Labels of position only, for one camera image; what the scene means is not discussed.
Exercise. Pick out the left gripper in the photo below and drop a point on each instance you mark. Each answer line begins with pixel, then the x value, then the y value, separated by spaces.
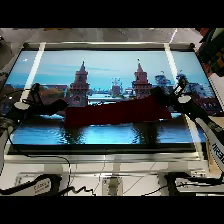
pixel 55 107

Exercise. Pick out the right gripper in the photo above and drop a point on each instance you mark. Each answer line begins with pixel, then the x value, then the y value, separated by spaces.
pixel 161 96

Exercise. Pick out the dark red garment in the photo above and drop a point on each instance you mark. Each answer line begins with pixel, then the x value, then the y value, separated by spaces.
pixel 116 111

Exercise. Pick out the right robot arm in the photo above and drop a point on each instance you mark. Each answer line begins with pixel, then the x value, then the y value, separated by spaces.
pixel 203 123

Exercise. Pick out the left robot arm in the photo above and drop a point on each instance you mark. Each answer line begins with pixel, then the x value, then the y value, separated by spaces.
pixel 13 115

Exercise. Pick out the heap of clothes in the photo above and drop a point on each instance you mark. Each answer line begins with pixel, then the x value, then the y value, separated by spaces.
pixel 213 50

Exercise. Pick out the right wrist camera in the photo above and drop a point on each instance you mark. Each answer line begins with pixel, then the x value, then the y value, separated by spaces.
pixel 180 85

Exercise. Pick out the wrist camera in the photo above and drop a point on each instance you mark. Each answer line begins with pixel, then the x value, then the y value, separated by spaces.
pixel 180 85
pixel 35 91

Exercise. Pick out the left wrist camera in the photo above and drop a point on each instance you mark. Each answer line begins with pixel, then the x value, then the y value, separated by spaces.
pixel 35 91

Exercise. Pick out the silver frame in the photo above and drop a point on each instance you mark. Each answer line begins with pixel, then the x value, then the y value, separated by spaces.
pixel 113 158

